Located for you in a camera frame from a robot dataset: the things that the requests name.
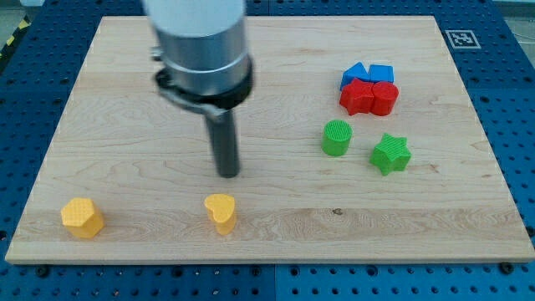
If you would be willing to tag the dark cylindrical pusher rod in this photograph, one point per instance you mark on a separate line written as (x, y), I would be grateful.
(224, 146)

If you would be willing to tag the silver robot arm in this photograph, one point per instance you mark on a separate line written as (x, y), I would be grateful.
(207, 68)

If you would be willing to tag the yellow heart block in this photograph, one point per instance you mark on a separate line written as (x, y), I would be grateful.
(221, 210)

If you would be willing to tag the red heart block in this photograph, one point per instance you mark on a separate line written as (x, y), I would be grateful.
(385, 95)

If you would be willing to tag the yellow hexagon block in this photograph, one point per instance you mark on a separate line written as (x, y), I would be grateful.
(82, 218)

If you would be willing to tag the green cylinder block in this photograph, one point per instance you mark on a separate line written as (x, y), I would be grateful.
(336, 137)

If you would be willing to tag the red star block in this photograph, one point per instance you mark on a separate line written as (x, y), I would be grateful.
(357, 97)

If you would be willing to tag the wooden board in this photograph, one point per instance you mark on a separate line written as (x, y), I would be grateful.
(147, 164)

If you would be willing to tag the blue triangle block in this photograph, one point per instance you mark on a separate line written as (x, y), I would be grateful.
(357, 71)

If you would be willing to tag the blue cube block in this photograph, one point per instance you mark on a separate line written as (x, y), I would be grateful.
(380, 72)

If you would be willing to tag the green star block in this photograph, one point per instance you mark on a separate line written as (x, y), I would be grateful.
(390, 154)

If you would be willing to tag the white fiducial marker tag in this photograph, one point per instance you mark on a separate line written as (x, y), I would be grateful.
(462, 39)

